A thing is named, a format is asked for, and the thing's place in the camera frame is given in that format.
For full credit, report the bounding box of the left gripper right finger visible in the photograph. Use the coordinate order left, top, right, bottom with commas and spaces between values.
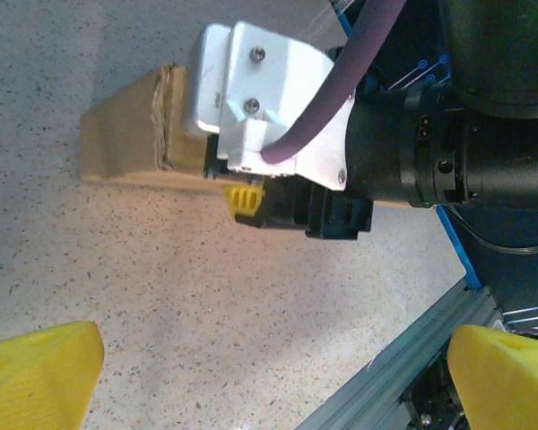
447, 324, 538, 430

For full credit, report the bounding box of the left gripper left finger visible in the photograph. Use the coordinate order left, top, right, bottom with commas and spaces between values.
0, 321, 106, 430

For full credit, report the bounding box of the blue-edged aluminium side rail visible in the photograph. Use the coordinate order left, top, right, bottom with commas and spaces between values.
433, 203, 484, 290

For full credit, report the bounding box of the long aluminium frame rail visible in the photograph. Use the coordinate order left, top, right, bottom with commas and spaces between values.
295, 277, 508, 430

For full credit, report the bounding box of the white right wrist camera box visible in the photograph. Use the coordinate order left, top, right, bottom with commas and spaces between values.
181, 21, 358, 192

